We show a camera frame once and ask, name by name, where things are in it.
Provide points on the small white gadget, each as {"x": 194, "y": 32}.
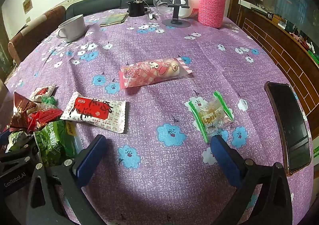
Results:
{"x": 152, "y": 16}

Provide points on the dark red snack packet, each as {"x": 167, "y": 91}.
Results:
{"x": 21, "y": 106}

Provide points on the black leather sofa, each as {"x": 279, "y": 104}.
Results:
{"x": 99, "y": 3}

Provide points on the black box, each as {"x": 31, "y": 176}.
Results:
{"x": 135, "y": 9}

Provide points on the white cup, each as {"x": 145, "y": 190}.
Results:
{"x": 73, "y": 27}

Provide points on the wooden cabinet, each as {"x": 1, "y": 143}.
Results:
{"x": 274, "y": 35}

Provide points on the black smartphone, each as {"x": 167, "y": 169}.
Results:
{"x": 289, "y": 127}

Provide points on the brown chair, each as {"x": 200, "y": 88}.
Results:
{"x": 27, "y": 37}

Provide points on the purple floral tablecloth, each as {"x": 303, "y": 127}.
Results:
{"x": 159, "y": 40}

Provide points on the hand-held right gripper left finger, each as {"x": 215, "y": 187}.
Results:
{"x": 91, "y": 157}

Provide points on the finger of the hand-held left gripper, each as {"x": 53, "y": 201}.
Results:
{"x": 22, "y": 152}

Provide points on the clear glass cup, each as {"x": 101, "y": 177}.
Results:
{"x": 160, "y": 3}

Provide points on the folded green cloth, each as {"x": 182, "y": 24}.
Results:
{"x": 114, "y": 19}

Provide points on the white container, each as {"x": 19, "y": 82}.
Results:
{"x": 193, "y": 8}

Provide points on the small green white snack packet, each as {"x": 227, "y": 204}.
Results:
{"x": 48, "y": 101}

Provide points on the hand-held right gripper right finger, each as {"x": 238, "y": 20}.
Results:
{"x": 225, "y": 162}

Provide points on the yellow wall plaque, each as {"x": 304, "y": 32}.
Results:
{"x": 27, "y": 5}

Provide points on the clear green-edged snack packet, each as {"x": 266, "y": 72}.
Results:
{"x": 211, "y": 115}

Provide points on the pink cartoon snack packet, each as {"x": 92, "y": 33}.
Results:
{"x": 154, "y": 71}

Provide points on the small white red snack packet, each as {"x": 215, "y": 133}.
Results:
{"x": 42, "y": 92}

